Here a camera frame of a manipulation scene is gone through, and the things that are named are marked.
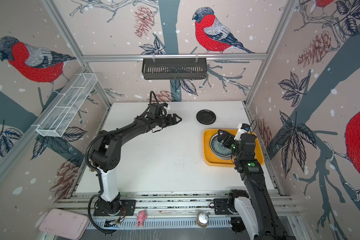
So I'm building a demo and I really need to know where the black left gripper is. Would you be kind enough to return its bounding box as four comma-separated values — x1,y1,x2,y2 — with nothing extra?
155,113,183,127

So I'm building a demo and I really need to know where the cream yellow plate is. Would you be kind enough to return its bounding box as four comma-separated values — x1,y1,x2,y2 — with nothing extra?
209,133,235,160

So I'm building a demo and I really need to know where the small black plate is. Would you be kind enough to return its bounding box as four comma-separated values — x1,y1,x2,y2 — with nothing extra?
196,110,217,125

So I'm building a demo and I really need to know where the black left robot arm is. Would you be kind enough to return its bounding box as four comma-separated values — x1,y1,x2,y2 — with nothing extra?
84,91,182,235

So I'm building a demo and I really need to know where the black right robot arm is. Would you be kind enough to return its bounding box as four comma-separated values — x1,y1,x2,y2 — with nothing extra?
218,130,296,240

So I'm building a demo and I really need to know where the yellow plastic bin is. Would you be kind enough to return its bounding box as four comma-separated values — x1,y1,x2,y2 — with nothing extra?
202,128,265,168

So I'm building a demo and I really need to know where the silver round object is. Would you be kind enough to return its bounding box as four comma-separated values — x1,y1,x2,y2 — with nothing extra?
196,212,209,228

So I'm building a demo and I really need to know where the pink toy figure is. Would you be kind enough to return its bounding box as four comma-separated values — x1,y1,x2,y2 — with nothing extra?
136,210,148,227

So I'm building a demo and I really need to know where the pink tray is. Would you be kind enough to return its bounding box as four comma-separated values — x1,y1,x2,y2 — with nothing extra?
39,209,90,240

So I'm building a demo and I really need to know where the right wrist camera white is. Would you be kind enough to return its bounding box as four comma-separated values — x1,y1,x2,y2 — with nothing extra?
234,123,251,141

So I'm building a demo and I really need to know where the black hanging wire basket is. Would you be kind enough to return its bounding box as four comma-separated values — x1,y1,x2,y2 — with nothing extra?
142,58,208,80

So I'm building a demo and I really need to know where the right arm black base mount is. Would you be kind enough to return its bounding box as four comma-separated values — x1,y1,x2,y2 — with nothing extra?
213,190,249,215

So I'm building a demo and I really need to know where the aluminium rail base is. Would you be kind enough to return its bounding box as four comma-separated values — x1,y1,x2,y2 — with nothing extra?
55,194,240,230

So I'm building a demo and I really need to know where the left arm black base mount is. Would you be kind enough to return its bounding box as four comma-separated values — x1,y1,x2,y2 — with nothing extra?
94,194,136,217

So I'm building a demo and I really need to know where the white mesh wall shelf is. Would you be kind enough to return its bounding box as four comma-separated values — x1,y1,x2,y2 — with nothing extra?
36,73,98,137

